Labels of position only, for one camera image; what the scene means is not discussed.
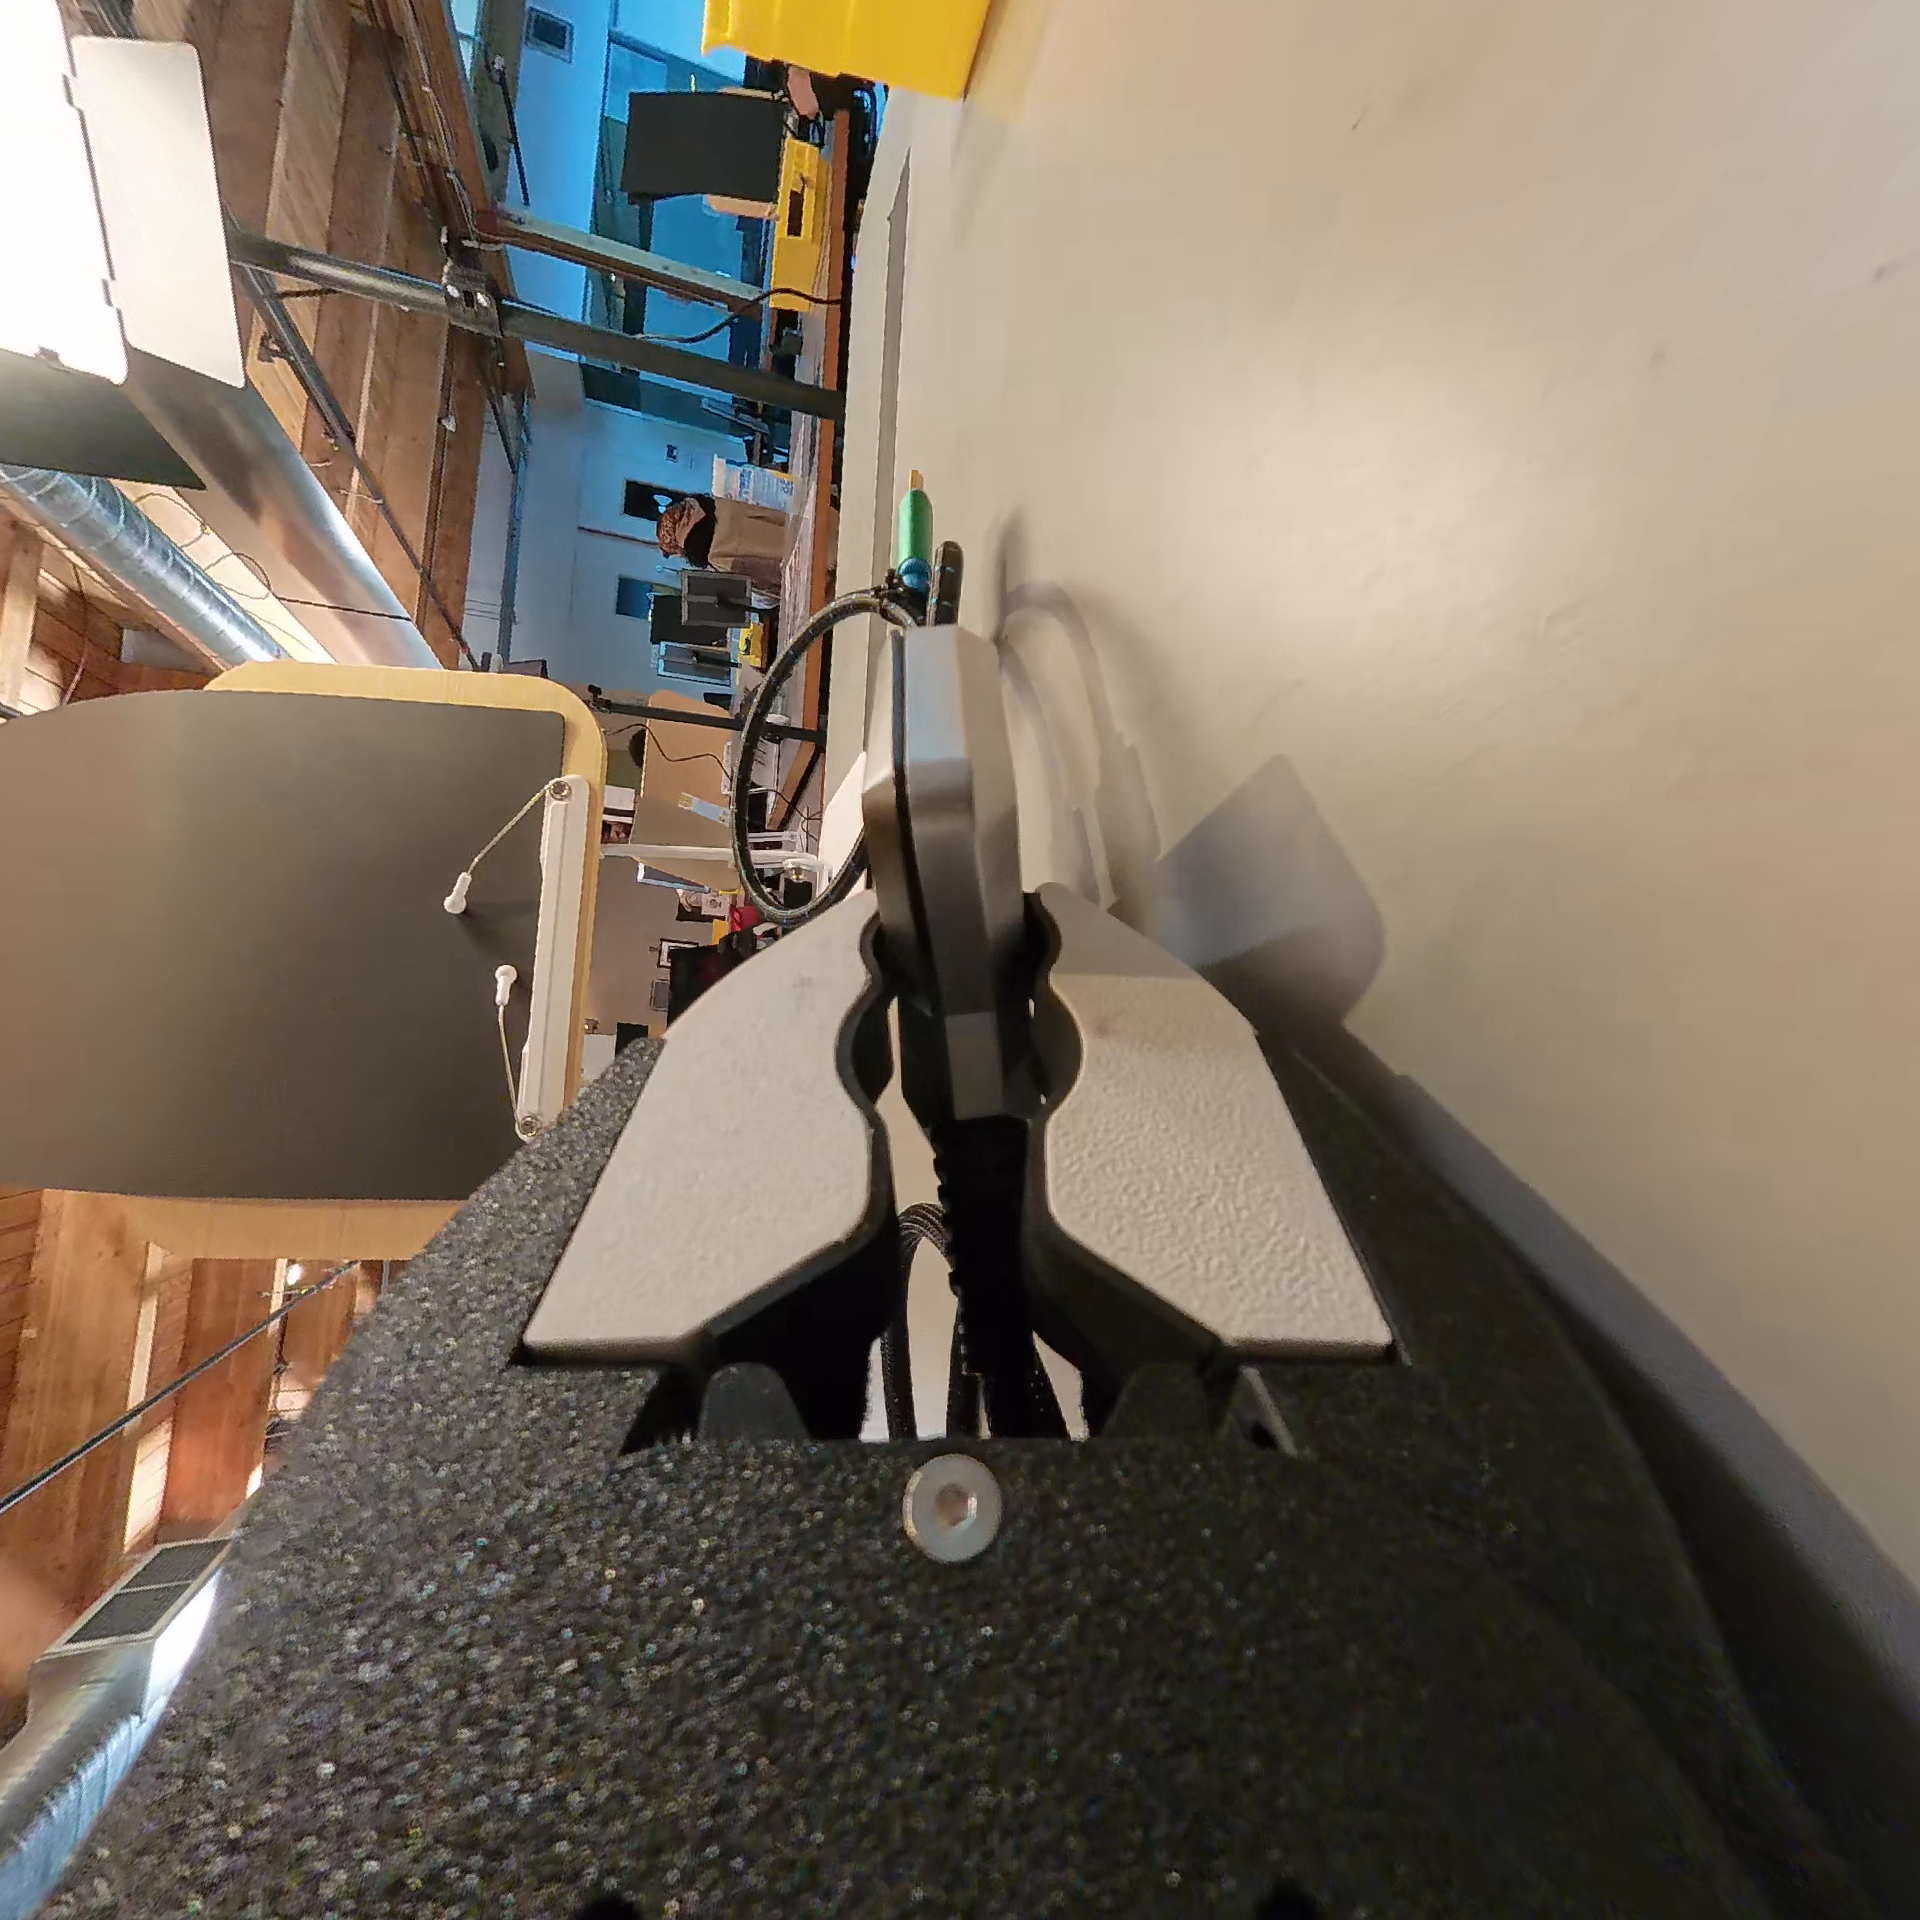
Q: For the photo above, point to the silver ventilation duct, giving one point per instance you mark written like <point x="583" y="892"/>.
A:
<point x="301" y="511"/>

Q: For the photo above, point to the green marker pen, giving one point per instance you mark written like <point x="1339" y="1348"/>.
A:
<point x="915" y="532"/>

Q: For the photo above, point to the white hanging panel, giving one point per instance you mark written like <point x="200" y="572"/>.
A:
<point x="136" y="181"/>

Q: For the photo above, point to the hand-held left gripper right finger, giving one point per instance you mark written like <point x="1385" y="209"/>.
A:
<point x="1200" y="1171"/>

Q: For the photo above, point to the black wood-framed acoustic panel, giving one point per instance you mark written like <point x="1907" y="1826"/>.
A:
<point x="270" y="931"/>

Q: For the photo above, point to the small black object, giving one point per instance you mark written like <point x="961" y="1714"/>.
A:
<point x="947" y="580"/>

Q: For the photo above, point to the yellow plastic bin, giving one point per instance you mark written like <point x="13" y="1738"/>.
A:
<point x="839" y="44"/>

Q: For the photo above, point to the black monitor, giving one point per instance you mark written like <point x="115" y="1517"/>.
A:
<point x="699" y="149"/>

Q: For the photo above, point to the yellow crate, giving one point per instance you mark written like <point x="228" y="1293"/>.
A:
<point x="804" y="225"/>

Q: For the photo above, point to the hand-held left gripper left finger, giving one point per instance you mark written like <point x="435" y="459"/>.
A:
<point x="721" y="1171"/>

